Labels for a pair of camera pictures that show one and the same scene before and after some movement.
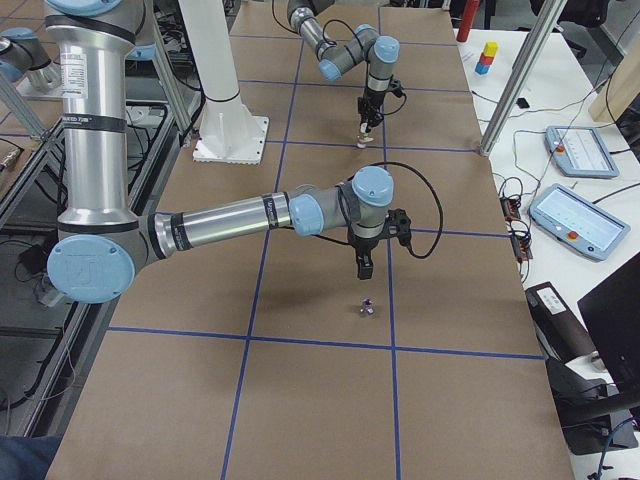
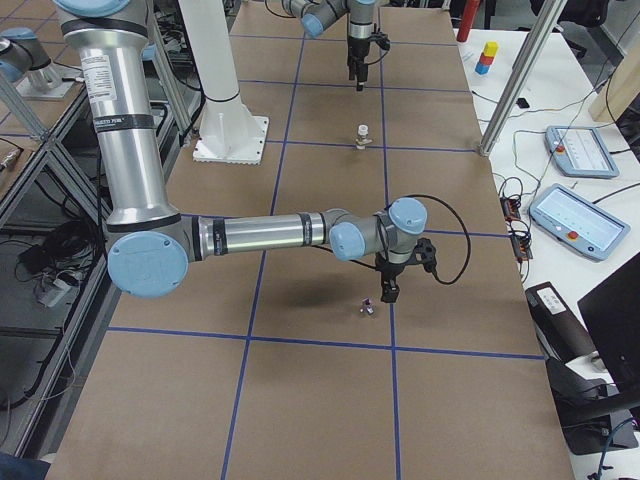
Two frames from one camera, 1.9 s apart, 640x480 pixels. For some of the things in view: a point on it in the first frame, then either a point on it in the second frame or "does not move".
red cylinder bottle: x=469 y=12 does not move
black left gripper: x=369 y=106 -> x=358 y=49
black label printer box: x=564 y=337 does not move
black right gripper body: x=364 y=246 -> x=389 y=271
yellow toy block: x=490 y=49 does not move
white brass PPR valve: x=363 y=138 does not move
